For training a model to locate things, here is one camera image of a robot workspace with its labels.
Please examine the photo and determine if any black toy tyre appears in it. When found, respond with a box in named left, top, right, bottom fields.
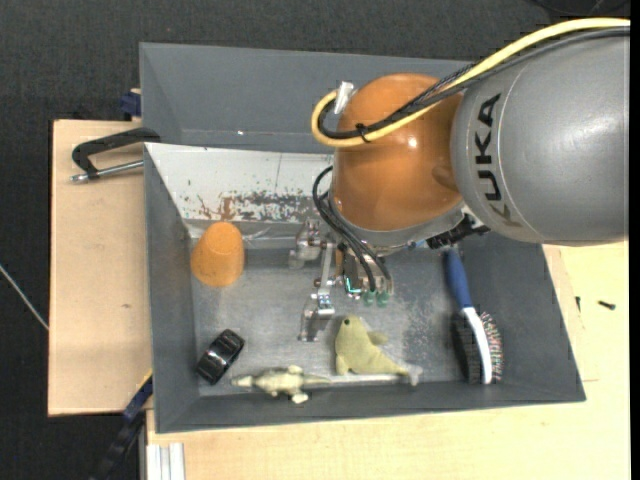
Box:
left=194, top=328, right=246, bottom=386

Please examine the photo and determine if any blue and white hairbrush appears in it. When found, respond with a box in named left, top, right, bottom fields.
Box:
left=441, top=247, right=506, bottom=387

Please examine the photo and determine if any black cylinder on white bracket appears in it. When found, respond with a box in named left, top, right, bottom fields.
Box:
left=424, top=216, right=490, bottom=250

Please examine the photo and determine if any grey metal bin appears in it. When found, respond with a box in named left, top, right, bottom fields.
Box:
left=138, top=41, right=587, bottom=434

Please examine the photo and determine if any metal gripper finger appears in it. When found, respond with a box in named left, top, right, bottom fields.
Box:
left=288, top=220, right=327, bottom=270
left=298, top=291, right=337, bottom=343

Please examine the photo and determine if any orange plastic cup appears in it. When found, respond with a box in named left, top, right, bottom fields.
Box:
left=189, top=220, right=246, bottom=288

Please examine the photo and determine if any green plush seal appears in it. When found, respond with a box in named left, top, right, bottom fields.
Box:
left=333, top=314, right=424, bottom=387

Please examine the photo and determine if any pale wood board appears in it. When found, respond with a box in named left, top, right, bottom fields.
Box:
left=47, top=119, right=154, bottom=417

